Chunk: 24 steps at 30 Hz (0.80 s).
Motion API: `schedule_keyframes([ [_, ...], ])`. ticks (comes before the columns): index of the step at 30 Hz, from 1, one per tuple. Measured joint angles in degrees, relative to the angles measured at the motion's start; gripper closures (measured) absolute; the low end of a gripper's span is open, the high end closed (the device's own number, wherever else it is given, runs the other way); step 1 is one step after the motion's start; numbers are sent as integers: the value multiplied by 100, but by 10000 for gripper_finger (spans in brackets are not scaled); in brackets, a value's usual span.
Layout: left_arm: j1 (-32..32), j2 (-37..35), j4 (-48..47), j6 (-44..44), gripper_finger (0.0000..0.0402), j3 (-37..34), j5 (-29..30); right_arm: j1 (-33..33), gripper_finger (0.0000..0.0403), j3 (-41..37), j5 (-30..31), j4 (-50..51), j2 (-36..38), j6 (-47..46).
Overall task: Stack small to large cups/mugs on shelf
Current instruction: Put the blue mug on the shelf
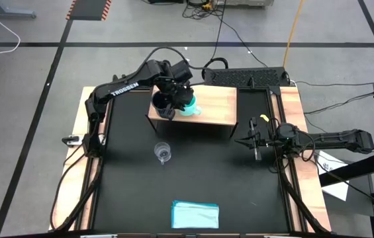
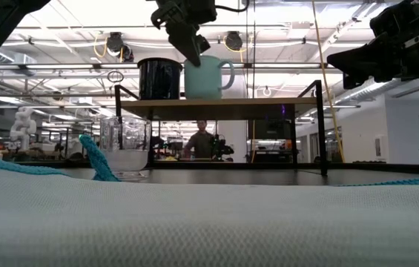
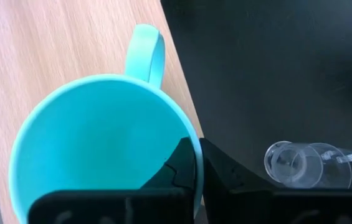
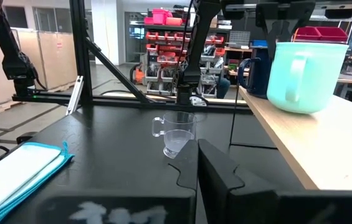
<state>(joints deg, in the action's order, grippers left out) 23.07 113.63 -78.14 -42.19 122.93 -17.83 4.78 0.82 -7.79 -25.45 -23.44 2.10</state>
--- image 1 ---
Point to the black perforated computer case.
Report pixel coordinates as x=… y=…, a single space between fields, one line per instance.
x=249 y=77

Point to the black metal beam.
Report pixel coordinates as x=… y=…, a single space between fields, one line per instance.
x=355 y=170

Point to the dark blue enamel mug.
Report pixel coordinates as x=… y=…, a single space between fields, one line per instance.
x=157 y=100

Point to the black frame strut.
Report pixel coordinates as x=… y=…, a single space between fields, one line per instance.
x=84 y=195
x=300 y=198

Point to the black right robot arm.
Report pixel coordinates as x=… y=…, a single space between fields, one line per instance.
x=339 y=140

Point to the clear plastic measuring cup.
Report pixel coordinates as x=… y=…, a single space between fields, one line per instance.
x=162 y=152

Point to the wooden shelf with black legs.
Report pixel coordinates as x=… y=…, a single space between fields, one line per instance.
x=219 y=105

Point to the folded teal cloth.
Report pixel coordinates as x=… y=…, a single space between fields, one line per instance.
x=195 y=215

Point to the teal plastic mug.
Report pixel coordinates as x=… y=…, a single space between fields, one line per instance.
x=191 y=110

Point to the white paper sheet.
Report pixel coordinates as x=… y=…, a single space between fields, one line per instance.
x=327 y=162

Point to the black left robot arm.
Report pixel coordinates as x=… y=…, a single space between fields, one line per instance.
x=123 y=91

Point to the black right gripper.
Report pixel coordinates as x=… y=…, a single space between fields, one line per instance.
x=266 y=139

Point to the black and silver table clamp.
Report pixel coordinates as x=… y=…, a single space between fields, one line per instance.
x=72 y=140

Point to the grey equipment case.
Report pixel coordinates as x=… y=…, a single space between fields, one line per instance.
x=246 y=2

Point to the black hazard-striped floor mat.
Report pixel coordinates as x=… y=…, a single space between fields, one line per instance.
x=89 y=9

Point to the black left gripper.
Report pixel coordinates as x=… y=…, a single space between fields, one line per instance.
x=176 y=96

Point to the grey metal stand base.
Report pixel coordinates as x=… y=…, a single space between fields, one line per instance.
x=8 y=14

